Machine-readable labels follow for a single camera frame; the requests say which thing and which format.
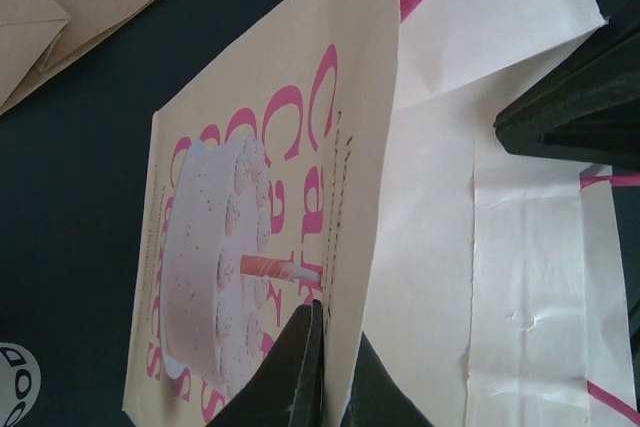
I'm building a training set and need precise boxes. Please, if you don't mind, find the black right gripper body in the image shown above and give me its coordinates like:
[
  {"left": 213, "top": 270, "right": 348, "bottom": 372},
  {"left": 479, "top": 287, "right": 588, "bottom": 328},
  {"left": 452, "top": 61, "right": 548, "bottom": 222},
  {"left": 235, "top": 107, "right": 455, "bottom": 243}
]
[{"left": 494, "top": 0, "right": 639, "bottom": 171}]

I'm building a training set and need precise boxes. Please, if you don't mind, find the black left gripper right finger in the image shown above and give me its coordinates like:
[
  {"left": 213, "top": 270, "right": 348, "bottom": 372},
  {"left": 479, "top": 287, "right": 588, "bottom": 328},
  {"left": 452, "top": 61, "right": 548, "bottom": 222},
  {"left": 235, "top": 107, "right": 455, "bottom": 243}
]
[{"left": 340, "top": 333, "right": 433, "bottom": 427}]

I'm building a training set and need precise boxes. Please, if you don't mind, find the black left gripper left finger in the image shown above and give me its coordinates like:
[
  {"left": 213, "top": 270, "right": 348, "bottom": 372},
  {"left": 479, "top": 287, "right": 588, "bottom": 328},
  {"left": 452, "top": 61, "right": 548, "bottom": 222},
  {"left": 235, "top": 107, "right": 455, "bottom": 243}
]
[{"left": 209, "top": 300, "right": 324, "bottom": 427}]

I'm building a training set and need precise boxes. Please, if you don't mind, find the black cup lid stack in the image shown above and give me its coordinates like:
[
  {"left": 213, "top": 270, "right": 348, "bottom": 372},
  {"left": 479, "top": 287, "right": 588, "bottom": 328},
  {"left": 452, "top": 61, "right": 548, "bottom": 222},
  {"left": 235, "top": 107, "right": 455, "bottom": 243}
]
[{"left": 0, "top": 342, "right": 41, "bottom": 427}]

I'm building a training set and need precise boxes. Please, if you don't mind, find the cake print paper bag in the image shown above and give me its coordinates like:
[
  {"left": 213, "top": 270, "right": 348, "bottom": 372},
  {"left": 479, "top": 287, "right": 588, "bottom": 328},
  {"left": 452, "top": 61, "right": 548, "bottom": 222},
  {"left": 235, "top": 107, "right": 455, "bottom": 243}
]
[{"left": 123, "top": 0, "right": 639, "bottom": 426}]

